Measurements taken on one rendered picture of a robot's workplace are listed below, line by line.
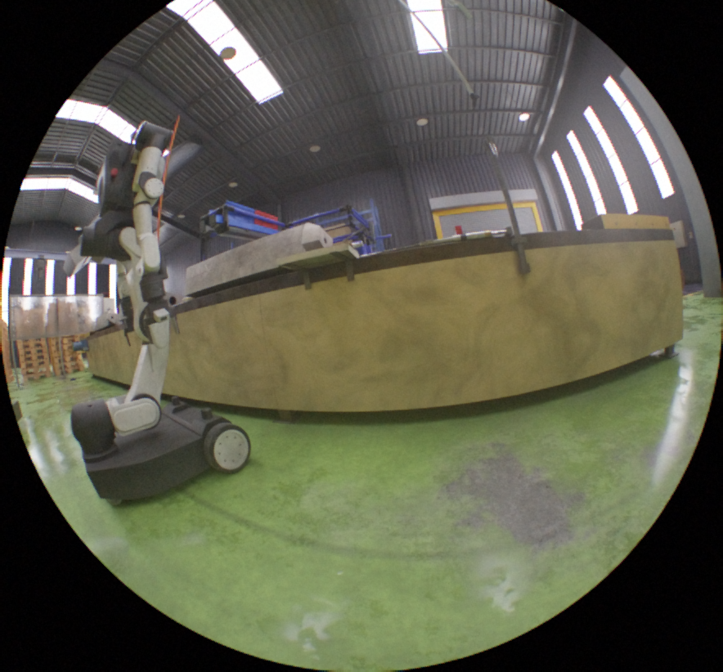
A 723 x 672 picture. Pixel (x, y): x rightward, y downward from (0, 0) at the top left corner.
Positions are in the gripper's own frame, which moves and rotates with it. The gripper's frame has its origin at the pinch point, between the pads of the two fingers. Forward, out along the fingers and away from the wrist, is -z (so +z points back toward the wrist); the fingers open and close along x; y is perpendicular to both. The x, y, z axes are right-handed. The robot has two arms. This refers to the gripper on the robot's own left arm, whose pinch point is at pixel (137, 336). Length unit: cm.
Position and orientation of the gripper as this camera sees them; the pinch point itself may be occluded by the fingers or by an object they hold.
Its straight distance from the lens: 133.3
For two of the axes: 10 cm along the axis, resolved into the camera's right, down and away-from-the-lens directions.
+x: 3.7, -2.5, 8.9
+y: -9.0, 1.3, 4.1
